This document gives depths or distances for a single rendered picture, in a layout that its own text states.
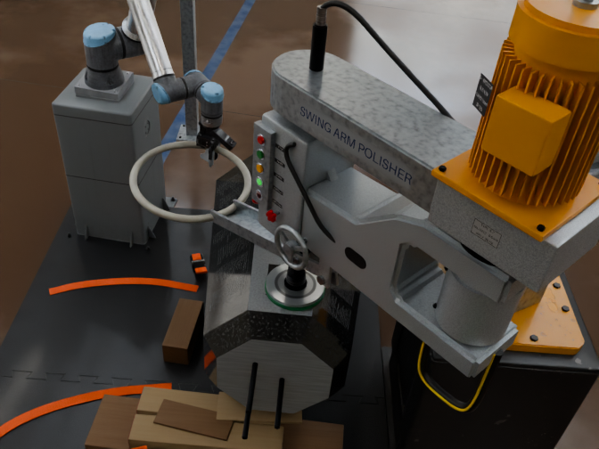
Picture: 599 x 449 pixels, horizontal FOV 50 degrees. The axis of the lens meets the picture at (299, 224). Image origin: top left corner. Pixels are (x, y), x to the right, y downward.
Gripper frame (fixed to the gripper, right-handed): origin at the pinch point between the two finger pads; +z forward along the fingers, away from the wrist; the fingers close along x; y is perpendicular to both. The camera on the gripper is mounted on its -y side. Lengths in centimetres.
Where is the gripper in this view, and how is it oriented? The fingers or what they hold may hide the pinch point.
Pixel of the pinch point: (214, 161)
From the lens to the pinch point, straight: 286.6
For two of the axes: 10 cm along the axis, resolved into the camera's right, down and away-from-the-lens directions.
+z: -1.2, 7.2, 6.8
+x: -3.1, 6.3, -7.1
